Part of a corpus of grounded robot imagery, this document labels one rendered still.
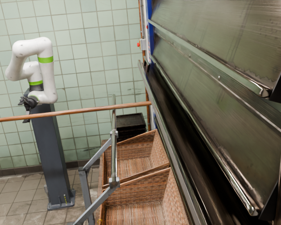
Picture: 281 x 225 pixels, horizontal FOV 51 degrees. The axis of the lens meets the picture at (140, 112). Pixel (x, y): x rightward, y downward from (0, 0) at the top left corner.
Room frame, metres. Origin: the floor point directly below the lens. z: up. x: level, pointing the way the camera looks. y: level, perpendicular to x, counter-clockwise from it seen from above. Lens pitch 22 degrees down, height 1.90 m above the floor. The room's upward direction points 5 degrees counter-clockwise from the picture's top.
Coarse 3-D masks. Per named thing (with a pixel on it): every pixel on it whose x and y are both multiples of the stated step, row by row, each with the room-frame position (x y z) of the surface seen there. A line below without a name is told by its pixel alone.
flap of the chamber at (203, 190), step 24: (168, 96) 1.43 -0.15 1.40; (168, 120) 1.10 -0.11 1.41; (168, 144) 0.89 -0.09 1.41; (192, 144) 0.89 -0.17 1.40; (192, 168) 0.73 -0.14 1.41; (216, 168) 0.74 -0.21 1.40; (216, 192) 0.62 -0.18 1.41; (192, 216) 0.55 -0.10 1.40; (216, 216) 0.53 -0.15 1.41; (240, 216) 0.54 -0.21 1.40
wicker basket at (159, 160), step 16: (128, 144) 2.20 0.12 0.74; (144, 144) 2.21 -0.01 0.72; (160, 144) 1.99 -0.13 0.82; (128, 160) 2.19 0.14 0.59; (144, 160) 2.17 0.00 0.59; (160, 160) 1.89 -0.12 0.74; (128, 176) 1.66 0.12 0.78; (128, 192) 1.66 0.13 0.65; (144, 192) 1.67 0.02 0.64; (160, 192) 1.68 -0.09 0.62
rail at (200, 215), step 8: (144, 72) 1.83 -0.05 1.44; (152, 88) 1.48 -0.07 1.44; (152, 96) 1.36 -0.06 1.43; (160, 112) 1.12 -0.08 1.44; (168, 128) 0.97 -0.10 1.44; (168, 136) 0.91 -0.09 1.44; (176, 144) 0.84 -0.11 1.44; (176, 152) 0.79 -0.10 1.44; (176, 160) 0.76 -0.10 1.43; (184, 160) 0.74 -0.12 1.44; (184, 168) 0.70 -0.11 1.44; (184, 176) 0.66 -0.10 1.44; (192, 184) 0.62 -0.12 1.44; (192, 192) 0.59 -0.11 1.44; (192, 200) 0.57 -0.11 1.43; (200, 200) 0.56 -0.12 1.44; (200, 208) 0.53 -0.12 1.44; (200, 216) 0.51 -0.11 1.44; (208, 216) 0.51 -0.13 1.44; (208, 224) 0.48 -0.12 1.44
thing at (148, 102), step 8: (120, 104) 1.91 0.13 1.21; (128, 104) 1.91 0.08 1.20; (136, 104) 1.91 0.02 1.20; (144, 104) 1.91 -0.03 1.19; (48, 112) 1.88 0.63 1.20; (56, 112) 1.88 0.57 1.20; (64, 112) 1.88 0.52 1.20; (72, 112) 1.88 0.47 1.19; (80, 112) 1.89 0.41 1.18; (0, 120) 1.85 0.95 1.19; (8, 120) 1.86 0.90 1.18; (16, 120) 1.86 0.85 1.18
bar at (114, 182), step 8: (112, 96) 2.21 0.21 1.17; (112, 104) 2.02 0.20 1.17; (112, 112) 1.86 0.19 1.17; (112, 120) 1.72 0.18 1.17; (112, 128) 1.60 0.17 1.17; (112, 136) 1.49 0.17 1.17; (104, 144) 1.55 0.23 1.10; (112, 144) 1.39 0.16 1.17; (112, 152) 1.30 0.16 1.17; (112, 160) 1.22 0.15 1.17; (80, 168) 1.54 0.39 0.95; (88, 168) 1.54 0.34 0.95; (112, 168) 1.15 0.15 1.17; (80, 176) 1.52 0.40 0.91; (112, 176) 1.09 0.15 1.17; (88, 184) 1.55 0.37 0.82; (112, 184) 1.05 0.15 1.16; (88, 192) 1.52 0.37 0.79; (104, 192) 1.06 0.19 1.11; (88, 200) 1.52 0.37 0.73; (96, 200) 1.06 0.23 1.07; (104, 200) 1.06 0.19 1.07; (88, 208) 1.06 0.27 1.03; (96, 208) 1.05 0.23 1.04; (80, 216) 1.07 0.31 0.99; (88, 216) 1.05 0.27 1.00; (72, 224) 1.06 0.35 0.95; (80, 224) 1.05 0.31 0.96; (88, 224) 1.52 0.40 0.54
